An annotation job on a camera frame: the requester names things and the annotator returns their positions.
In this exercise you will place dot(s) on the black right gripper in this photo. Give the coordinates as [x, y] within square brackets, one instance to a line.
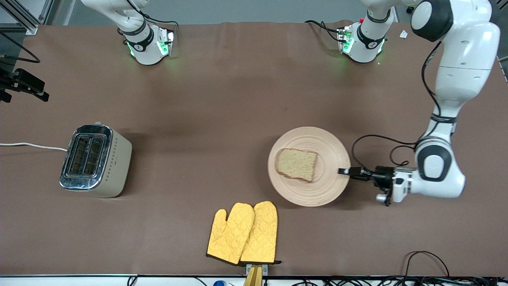
[12, 81]

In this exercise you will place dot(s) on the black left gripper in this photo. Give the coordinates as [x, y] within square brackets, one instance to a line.
[382, 176]

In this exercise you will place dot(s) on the round wooden plate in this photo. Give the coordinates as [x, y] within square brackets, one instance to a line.
[329, 159]

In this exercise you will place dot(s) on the slice of brown bread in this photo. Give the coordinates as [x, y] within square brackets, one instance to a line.
[297, 163]

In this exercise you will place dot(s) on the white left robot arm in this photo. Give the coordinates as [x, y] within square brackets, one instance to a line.
[460, 71]

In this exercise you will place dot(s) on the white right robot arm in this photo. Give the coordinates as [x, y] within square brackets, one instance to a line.
[145, 49]

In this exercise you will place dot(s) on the beige chrome two-slot toaster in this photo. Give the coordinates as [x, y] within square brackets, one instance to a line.
[115, 167]

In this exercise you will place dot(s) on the yellow quilted oven mitt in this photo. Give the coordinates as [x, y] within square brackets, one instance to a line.
[230, 234]
[264, 234]

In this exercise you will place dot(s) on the blue round cap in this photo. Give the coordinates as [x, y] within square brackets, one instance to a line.
[218, 283]

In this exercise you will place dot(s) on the small metal bracket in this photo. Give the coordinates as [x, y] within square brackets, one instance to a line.
[265, 269]

